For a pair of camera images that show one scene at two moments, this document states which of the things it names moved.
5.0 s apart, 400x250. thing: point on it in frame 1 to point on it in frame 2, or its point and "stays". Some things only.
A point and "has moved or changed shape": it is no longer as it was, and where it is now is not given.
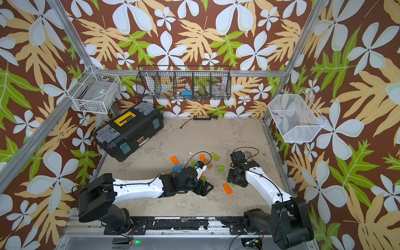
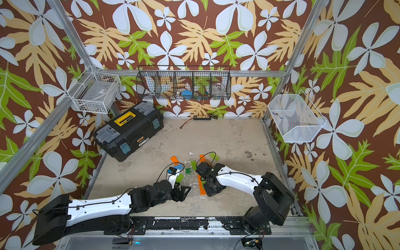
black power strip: x=201 y=117 stays
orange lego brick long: x=227 y=188 has moved or changed shape
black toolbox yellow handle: x=119 y=137 stays
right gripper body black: x=233 y=176 to x=210 y=189
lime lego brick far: x=214 y=156 stays
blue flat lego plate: x=177 y=167 stays
